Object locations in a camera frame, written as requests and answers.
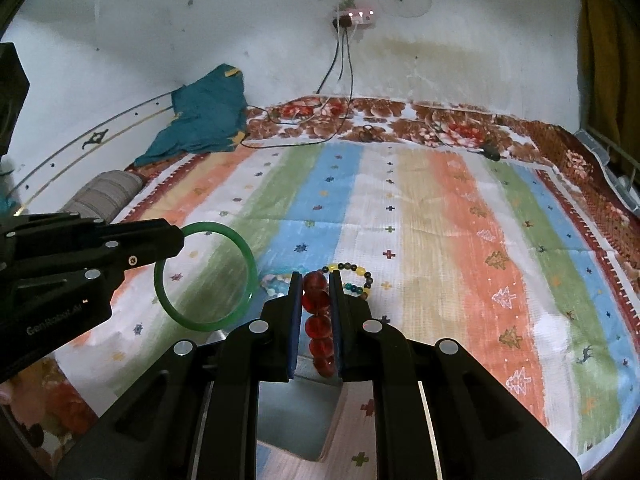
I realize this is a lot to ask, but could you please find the light blue bead bracelet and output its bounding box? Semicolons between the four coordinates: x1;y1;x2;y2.
262;274;294;302

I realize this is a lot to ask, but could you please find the grey striped rolled cloth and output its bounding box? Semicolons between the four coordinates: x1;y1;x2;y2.
57;170;145;221

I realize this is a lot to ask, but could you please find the teal cloth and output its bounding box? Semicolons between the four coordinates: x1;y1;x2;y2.
134;63;249;167

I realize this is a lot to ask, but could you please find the green jade bangle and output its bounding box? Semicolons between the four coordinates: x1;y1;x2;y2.
154;221;259;332

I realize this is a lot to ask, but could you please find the mustard yellow garment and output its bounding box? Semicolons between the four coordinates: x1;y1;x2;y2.
576;0;637;128

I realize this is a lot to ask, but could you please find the metal tin box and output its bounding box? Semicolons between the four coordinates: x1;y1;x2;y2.
256;379;382;464

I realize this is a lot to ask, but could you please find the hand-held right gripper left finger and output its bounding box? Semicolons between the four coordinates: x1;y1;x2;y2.
55;271;303;480

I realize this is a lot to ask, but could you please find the dark red bead bracelet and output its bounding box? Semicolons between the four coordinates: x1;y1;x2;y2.
322;261;375;304

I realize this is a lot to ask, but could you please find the striped pastel mat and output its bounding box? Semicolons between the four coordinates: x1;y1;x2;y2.
52;139;640;480

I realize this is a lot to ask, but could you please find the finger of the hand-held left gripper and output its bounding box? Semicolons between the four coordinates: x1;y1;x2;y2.
96;218;185;267
14;259;127;292

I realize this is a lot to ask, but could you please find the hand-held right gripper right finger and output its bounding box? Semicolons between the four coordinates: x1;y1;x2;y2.
329;271;582;480

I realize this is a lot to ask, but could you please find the white wire rack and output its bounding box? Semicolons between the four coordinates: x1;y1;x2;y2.
574;127;640;212

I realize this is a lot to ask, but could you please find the white power strip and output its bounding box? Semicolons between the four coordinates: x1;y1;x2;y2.
331;8;377;29

